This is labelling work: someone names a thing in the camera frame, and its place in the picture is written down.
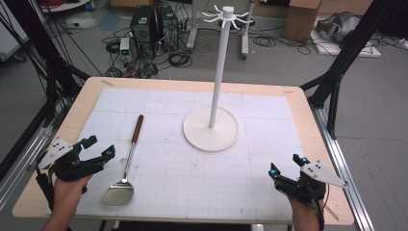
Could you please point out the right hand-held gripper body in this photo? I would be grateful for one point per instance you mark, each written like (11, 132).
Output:
(308, 186)

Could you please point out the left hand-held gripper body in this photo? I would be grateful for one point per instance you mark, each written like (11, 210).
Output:
(72, 167)

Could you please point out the person's right hand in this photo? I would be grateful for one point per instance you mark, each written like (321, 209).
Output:
(303, 210)

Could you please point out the person's left hand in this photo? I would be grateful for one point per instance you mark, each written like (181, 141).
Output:
(68, 192)

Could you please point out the white hook rack stand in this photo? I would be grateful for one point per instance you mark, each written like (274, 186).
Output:
(210, 133)

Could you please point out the white grid mat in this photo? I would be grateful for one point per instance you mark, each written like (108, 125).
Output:
(192, 179)

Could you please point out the small grey power supply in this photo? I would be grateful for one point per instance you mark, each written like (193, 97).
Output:
(125, 49)

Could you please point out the white flat board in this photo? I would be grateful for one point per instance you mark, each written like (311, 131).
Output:
(346, 49)

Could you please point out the black computer tower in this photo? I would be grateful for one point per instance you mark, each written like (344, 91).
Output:
(168, 27)
(142, 24)

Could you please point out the white stand leg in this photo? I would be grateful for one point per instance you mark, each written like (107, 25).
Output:
(245, 41)
(191, 32)

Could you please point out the grey bag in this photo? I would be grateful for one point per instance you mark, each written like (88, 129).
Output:
(341, 25)

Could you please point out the cardboard box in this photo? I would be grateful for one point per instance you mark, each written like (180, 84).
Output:
(301, 19)

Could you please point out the aluminium rail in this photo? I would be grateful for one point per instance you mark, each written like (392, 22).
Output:
(22, 163)
(346, 179)

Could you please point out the black metal frame stand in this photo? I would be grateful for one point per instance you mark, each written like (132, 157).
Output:
(346, 54)
(48, 70)

